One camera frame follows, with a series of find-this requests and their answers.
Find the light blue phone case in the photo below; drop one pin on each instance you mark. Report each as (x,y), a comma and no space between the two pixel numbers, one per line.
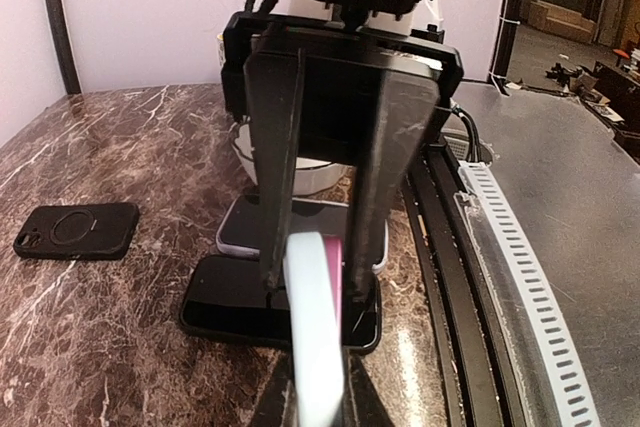
(317,347)

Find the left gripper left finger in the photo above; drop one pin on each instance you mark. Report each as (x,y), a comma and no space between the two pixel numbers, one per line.
(277,404)

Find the black front rail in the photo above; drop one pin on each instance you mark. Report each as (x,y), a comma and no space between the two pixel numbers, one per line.
(478,379)

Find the left black frame post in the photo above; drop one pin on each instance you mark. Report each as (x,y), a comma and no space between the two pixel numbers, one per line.
(62,46)

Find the patterned white mug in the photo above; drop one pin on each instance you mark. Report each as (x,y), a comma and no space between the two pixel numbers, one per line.
(220,49)

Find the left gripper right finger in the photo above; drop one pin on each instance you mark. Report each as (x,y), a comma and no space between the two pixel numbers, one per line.
(361,404)

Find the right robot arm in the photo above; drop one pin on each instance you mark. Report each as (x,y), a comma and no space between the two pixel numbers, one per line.
(343,81)

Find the black magsafe phone case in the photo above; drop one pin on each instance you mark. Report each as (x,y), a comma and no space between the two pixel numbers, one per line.
(92,232)

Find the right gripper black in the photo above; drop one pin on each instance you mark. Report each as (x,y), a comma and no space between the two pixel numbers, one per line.
(368,98)

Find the white cable duct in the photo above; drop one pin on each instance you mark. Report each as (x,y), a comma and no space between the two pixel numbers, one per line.
(548,373)

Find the white scalloped dish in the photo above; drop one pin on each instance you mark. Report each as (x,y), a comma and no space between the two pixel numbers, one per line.
(311,176)

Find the lavender phone case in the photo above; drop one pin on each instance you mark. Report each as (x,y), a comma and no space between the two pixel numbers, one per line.
(220,247)

